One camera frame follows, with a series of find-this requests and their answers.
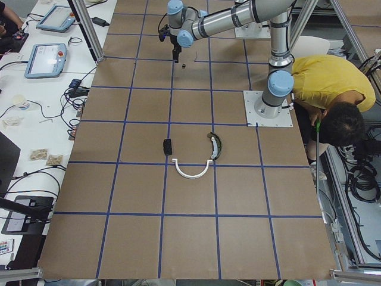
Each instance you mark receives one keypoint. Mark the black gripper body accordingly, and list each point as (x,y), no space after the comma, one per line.
(175,46)

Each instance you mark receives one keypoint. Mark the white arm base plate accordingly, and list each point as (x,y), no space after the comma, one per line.
(258,114)

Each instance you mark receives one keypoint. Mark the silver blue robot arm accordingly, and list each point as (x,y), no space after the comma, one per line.
(279,80)
(187,24)

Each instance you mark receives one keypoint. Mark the far blue teach pendant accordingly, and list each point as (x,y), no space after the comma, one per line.
(58,19)

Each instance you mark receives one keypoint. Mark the black power adapter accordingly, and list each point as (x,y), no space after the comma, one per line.
(99,21)

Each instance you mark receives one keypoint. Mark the aluminium frame post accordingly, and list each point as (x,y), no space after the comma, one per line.
(83,18)

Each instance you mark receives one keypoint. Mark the olive curved brake shoe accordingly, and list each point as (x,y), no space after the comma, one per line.
(216,144)

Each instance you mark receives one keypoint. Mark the black plastic clip part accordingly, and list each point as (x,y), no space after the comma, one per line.
(167,147)

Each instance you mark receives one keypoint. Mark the near blue teach pendant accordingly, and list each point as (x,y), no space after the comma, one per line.
(46,61)

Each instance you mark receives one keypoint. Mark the person in yellow shirt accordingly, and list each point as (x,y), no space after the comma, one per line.
(332,89)

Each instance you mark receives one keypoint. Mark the blue teach pendant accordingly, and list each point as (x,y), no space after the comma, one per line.
(58,19)
(46,61)

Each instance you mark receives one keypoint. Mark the black tablet stand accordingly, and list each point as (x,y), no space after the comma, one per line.
(27,215)

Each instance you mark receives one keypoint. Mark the white curved plastic part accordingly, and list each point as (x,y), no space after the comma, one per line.
(192,172)

